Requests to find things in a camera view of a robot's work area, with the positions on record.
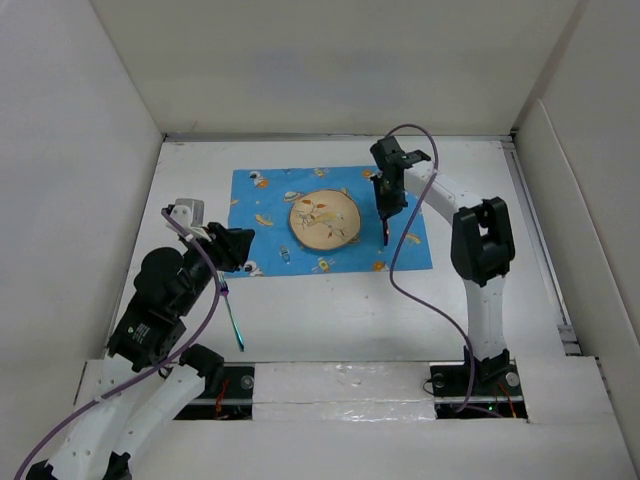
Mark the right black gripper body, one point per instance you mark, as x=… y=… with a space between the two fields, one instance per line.
x=383 y=185

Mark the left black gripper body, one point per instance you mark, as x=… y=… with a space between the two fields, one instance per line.
x=202 y=277

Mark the iridescent knife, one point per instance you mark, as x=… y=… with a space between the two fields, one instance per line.
x=386 y=231

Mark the iridescent fork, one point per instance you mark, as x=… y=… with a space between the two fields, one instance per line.
x=224 y=289

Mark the round bird-pattern plate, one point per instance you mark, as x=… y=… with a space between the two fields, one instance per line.
x=325 y=220

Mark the blue space-print cloth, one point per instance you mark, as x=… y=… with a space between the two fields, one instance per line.
x=262 y=199

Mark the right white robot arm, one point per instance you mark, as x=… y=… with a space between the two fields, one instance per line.
x=482 y=244

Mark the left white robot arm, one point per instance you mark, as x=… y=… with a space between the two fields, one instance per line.
x=154 y=365

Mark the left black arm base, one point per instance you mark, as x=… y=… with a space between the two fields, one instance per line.
x=231 y=401

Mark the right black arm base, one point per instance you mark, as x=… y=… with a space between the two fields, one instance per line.
x=472 y=389

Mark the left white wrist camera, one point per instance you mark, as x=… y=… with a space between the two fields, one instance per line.
x=187 y=217

